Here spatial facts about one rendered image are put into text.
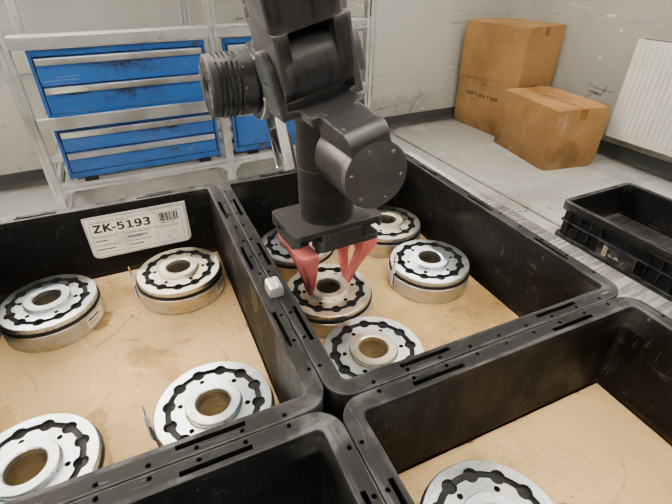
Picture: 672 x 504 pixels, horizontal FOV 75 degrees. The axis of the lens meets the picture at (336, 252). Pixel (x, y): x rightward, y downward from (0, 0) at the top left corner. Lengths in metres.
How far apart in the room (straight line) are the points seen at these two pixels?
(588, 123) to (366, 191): 3.08
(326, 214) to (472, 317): 0.23
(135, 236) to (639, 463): 0.60
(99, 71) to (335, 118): 2.00
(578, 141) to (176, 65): 2.50
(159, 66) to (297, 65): 1.97
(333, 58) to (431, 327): 0.31
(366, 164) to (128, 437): 0.32
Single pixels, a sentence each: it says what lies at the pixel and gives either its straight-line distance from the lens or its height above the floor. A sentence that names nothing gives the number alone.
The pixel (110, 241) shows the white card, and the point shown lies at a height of 0.88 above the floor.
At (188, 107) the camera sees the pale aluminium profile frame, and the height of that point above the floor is 0.60.
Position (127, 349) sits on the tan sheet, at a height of 0.83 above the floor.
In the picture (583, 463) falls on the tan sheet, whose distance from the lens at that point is 0.46.
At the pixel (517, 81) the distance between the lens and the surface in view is 3.74.
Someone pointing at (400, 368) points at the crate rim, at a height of 0.93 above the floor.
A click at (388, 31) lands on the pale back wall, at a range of 3.73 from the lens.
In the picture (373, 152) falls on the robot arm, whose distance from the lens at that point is 0.34.
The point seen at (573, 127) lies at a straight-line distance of 3.33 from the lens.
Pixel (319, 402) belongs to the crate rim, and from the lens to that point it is 0.32.
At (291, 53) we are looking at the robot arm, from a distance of 0.37.
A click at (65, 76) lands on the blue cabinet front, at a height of 0.77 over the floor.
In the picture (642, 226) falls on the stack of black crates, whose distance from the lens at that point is 1.69.
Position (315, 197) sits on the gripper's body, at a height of 0.99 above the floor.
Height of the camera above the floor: 1.19
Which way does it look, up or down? 34 degrees down
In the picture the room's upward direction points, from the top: straight up
